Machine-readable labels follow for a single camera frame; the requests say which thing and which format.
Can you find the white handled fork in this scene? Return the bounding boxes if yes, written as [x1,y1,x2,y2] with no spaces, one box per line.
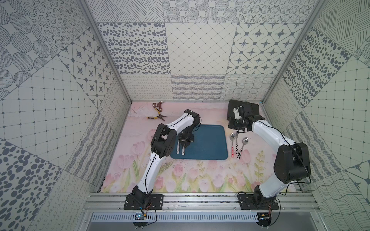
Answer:
[176,140,180,154]

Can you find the pink handled spoon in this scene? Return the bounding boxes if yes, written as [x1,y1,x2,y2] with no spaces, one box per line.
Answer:
[229,133,235,158]

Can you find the cow pattern handled fork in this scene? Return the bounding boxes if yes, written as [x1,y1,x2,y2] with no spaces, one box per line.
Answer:
[234,131,240,159]

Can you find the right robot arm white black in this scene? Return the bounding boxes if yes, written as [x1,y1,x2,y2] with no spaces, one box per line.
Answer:
[226,100,311,207]

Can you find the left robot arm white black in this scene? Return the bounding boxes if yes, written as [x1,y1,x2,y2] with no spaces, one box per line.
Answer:
[131,109,201,208]

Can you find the black plastic tool case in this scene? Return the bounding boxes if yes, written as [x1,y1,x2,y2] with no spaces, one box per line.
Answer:
[226,100,260,121]

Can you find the teal plastic tray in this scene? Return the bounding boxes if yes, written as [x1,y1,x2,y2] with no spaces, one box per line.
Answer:
[170,125,228,160]

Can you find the pink floral table mat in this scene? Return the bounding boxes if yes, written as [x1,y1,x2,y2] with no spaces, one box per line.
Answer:
[101,102,277,193]

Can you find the dark red hand tool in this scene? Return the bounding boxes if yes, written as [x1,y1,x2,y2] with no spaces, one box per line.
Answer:
[152,101,163,112]

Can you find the left controller board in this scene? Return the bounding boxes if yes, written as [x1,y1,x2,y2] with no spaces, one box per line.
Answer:
[133,213,148,228]

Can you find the controller board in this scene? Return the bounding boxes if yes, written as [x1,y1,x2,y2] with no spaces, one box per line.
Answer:
[133,213,148,228]
[256,213,272,228]

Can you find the right controller board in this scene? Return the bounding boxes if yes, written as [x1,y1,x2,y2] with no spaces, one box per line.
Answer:
[256,213,272,228]

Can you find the cow pattern handled spoon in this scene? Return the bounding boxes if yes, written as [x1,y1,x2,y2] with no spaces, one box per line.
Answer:
[237,137,249,159]

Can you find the yellow handled pliers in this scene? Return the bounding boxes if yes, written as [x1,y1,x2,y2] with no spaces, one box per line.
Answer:
[147,114,168,121]

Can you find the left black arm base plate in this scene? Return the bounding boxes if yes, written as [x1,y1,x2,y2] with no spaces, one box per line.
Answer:
[124,193,164,210]

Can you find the white perforated cable duct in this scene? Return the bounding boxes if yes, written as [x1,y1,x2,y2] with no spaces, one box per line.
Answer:
[91,212,257,222]

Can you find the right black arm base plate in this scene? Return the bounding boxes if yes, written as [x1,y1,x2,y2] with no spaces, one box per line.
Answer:
[237,192,280,210]

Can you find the aluminium mounting rail frame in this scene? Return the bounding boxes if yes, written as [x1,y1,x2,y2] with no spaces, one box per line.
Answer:
[82,193,320,212]

